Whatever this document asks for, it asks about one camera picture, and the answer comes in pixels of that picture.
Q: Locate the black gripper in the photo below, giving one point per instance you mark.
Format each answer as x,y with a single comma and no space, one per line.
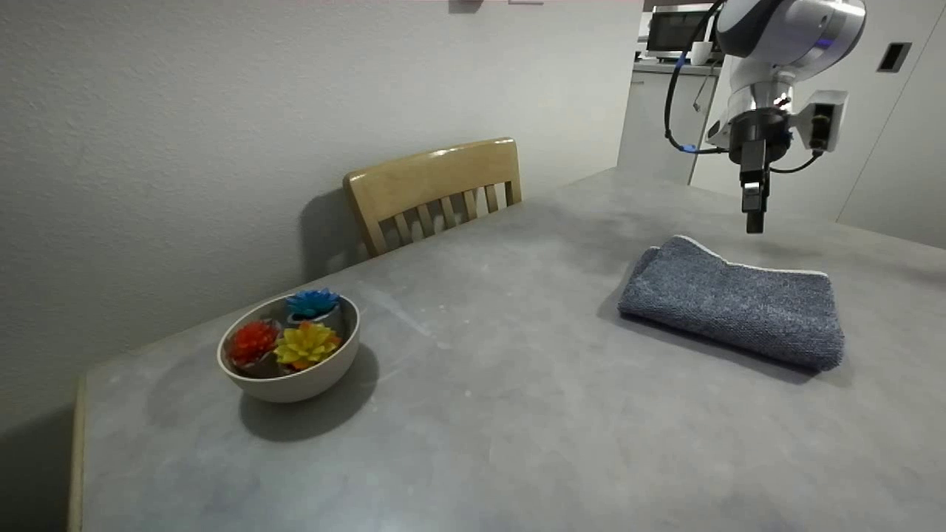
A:
754,143

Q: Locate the gray towel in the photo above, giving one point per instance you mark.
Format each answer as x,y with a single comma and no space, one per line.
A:
776,313

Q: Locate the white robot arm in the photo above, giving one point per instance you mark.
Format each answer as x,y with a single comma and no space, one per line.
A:
776,44

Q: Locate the microwave oven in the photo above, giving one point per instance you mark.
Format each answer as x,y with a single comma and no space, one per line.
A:
671,31

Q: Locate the light wooden chair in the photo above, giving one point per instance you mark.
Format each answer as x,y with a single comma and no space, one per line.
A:
434,189

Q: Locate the blue toy flower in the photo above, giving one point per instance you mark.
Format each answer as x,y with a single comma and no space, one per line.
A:
312,302

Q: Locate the cream ceramic bowl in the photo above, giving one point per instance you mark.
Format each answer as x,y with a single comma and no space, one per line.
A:
266,378

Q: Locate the yellow toy flower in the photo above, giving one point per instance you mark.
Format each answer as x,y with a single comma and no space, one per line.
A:
309,344

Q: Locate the red toy flower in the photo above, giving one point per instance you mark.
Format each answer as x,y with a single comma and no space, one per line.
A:
252,341

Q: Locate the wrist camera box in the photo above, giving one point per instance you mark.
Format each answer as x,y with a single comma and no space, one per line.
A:
819,118

